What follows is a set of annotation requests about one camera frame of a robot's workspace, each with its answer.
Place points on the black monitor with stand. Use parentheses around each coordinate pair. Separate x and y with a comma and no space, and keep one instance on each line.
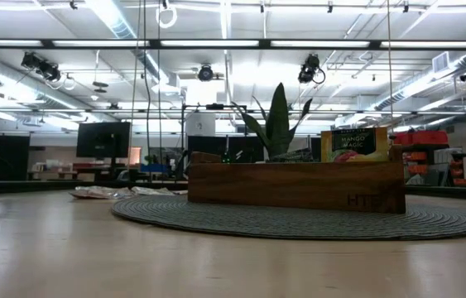
(104,140)

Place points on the black overhead frame beam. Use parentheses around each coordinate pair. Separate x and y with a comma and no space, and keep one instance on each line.
(423,44)

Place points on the round grey woven placemat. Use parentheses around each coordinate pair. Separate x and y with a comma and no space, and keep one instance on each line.
(299,225)

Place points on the snake plant in white pot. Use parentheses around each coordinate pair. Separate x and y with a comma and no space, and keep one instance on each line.
(278,124)

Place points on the white cabinet box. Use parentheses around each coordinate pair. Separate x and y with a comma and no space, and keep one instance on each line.
(200,124)

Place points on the white ceiling vent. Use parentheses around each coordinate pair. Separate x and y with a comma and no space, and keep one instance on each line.
(440,62)

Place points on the round black overhead camera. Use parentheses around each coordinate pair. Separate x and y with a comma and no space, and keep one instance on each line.
(205,73)

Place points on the wooden tea organizer tray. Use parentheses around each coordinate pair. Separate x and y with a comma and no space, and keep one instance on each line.
(290,186)

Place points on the shelf with red bins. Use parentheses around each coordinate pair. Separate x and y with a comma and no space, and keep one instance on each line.
(423,137)

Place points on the yellow mango tea bag packet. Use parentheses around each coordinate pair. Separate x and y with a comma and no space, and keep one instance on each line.
(354,142)

